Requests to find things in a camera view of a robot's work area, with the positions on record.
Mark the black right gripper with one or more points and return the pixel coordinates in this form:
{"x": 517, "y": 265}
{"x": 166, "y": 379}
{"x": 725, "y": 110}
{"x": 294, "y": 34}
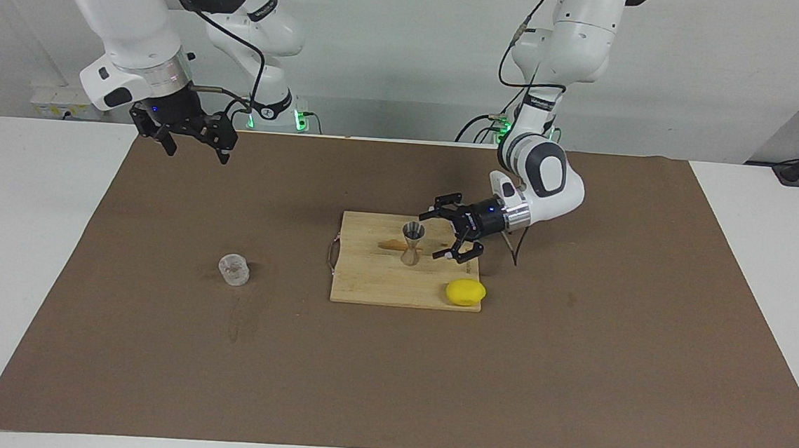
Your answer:
{"x": 168, "y": 111}

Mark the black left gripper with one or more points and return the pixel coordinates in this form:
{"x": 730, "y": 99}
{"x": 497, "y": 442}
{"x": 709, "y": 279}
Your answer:
{"x": 488, "y": 219}

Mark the white power strip box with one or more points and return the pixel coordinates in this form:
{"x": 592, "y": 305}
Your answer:
{"x": 64, "y": 98}

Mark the steel double jigger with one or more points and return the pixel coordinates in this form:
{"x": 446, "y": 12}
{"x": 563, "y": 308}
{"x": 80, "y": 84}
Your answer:
{"x": 413, "y": 233}

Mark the yellow lemon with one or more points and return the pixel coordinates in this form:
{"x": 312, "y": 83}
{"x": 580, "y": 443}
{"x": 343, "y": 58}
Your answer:
{"x": 466, "y": 292}

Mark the wooden cutting board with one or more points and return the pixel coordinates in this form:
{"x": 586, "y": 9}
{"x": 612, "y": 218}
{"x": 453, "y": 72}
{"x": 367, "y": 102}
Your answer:
{"x": 374, "y": 278}

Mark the brown table mat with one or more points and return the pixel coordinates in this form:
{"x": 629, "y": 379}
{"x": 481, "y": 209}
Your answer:
{"x": 389, "y": 378}

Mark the clear glass cup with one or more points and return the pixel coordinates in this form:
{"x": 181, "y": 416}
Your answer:
{"x": 234, "y": 271}

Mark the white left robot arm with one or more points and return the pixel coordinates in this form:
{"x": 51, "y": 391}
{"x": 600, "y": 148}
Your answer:
{"x": 581, "y": 40}

